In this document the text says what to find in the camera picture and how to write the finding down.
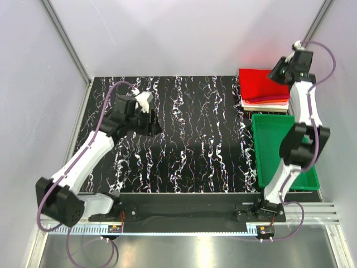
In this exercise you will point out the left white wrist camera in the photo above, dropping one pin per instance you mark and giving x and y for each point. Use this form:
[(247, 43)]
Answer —
[(143, 99)]

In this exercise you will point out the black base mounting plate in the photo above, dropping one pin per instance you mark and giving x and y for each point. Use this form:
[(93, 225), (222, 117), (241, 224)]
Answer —
[(244, 207)]

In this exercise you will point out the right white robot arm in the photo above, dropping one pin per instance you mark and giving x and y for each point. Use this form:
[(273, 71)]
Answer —
[(303, 96)]

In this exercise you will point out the magenta folded t shirt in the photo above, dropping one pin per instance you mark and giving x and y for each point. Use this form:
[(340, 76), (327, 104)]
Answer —
[(283, 96)]

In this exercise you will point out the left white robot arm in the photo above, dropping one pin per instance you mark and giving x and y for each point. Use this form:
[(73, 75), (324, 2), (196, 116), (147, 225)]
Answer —
[(58, 197)]

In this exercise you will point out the black marbled table mat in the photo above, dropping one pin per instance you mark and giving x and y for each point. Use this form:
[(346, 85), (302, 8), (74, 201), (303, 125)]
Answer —
[(206, 144)]

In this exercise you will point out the green plastic bin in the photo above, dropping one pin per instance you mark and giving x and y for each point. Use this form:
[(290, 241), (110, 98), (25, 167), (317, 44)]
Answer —
[(269, 130)]

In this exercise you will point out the left aluminium frame post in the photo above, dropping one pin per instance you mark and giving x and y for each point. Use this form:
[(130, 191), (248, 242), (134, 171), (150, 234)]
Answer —
[(59, 28)]

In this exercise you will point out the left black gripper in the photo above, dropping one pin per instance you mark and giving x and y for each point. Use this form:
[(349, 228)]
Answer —
[(151, 129)]

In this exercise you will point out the right aluminium frame post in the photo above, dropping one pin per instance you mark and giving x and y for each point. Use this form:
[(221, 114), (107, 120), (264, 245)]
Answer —
[(318, 20)]

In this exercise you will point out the cream folded t shirt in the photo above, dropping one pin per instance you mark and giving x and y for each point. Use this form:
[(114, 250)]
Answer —
[(265, 110)]

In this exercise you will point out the aluminium front rail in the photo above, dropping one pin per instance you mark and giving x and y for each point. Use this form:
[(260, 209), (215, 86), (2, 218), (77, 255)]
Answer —
[(309, 212)]

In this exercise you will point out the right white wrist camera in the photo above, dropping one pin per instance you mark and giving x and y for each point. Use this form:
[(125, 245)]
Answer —
[(296, 46)]

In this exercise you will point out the orange folded t shirt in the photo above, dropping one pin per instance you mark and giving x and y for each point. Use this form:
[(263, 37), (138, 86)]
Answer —
[(264, 102)]

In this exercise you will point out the aluminium frame post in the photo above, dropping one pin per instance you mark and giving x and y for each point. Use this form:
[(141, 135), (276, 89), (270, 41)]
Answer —
[(318, 20), (59, 28)]

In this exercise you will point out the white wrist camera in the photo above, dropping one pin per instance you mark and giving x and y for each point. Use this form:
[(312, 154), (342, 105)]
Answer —
[(143, 99), (296, 46)]

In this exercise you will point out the white slotted cable duct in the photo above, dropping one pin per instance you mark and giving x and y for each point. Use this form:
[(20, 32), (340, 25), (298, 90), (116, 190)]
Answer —
[(96, 229)]

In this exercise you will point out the red t shirt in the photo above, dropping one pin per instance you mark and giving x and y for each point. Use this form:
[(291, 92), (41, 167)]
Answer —
[(254, 83)]

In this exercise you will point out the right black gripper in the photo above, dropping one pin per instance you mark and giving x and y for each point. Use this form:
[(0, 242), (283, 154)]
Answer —
[(280, 63)]

